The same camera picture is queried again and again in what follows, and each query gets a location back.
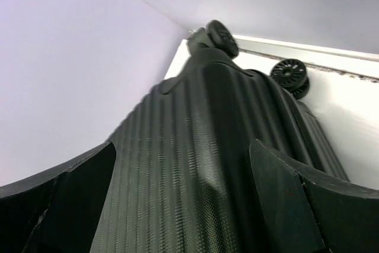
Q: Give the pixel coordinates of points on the black hard-shell suitcase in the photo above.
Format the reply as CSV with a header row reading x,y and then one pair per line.
x,y
182,180

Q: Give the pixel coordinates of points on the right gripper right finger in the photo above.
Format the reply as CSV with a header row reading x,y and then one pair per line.
x,y
307,210

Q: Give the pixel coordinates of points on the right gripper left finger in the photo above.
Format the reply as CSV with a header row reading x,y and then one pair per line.
x,y
57,210

